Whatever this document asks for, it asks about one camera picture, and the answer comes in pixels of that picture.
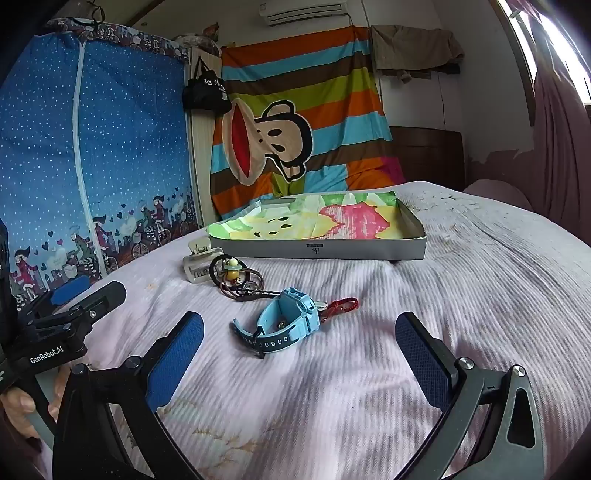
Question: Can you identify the dark braided cord bracelet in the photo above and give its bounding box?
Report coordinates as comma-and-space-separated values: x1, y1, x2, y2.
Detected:
228, 288, 283, 306

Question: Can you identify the brown hair tie yellow bead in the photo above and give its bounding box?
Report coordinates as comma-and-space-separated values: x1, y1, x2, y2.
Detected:
222, 268, 267, 299

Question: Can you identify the silver hair claw clip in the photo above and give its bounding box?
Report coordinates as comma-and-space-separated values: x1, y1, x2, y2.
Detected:
182, 236, 223, 284

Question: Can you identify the window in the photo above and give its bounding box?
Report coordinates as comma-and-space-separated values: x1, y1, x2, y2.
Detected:
508, 0, 591, 108

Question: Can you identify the black hanging bag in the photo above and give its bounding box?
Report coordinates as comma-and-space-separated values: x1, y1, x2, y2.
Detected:
182, 58, 233, 114

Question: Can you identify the black hair tie with charm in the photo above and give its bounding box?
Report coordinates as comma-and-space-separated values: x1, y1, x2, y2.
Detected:
210, 255, 243, 289

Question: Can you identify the light blue wristwatch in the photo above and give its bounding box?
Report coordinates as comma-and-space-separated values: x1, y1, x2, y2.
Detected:
231, 286, 330, 360

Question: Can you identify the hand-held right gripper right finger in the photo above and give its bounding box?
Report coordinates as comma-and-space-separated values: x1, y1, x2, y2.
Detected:
394, 311, 546, 480

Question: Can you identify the dark wooden nightstand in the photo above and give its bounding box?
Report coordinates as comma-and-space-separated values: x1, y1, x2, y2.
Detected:
389, 126, 465, 193

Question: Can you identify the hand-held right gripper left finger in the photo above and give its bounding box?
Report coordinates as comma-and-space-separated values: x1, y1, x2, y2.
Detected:
53, 311, 206, 480

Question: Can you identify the white air conditioner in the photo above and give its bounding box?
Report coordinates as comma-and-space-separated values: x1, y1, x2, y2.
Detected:
257, 0, 350, 25

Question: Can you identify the pink curtain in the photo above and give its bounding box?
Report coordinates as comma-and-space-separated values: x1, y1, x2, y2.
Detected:
503, 0, 591, 224

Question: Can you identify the blue dotted fabric wardrobe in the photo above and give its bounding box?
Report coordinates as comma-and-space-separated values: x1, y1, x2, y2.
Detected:
0, 16, 205, 317

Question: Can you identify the painted paper sheet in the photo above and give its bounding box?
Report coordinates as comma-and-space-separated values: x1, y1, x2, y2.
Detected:
206, 191, 399, 241

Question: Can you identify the red braided cord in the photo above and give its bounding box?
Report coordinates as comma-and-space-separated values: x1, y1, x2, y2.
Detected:
320, 297, 360, 320

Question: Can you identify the person's left hand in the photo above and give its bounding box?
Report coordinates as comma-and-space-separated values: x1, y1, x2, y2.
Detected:
0, 362, 70, 446

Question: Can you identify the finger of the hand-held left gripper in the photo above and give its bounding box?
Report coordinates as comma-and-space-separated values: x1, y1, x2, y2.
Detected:
25, 281, 128, 344
18, 275, 91, 326

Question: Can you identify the grey cardboard box tray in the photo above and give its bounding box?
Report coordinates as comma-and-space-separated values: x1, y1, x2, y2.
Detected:
205, 190, 428, 262

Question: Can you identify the beige hanging cloth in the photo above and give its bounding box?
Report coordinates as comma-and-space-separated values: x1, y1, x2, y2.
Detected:
370, 25, 465, 85

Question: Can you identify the striped monkey blanket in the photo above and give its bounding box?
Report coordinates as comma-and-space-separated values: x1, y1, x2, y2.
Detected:
209, 25, 408, 223

